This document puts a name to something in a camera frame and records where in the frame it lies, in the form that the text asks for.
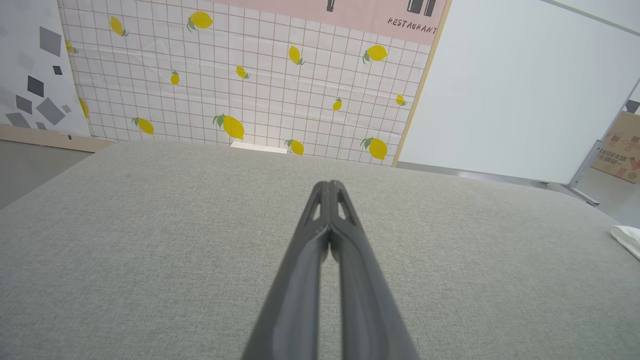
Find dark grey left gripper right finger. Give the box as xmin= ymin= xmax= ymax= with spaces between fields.
xmin=327 ymin=180 xmax=421 ymax=360

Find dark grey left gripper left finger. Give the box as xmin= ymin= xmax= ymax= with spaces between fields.
xmin=242 ymin=181 xmax=331 ymax=360

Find white garment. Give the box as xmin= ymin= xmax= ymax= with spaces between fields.
xmin=610 ymin=225 xmax=640 ymax=262

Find lemon print grid backdrop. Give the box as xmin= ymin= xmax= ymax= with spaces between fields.
xmin=57 ymin=0 xmax=448 ymax=167

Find beige wooden baseboard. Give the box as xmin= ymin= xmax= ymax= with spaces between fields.
xmin=0 ymin=124 xmax=117 ymax=154

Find printed cardboard box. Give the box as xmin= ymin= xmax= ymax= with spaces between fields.
xmin=592 ymin=111 xmax=640 ymax=184

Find white panel grey geometric shapes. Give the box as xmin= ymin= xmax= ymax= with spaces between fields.
xmin=0 ymin=0 xmax=92 ymax=139

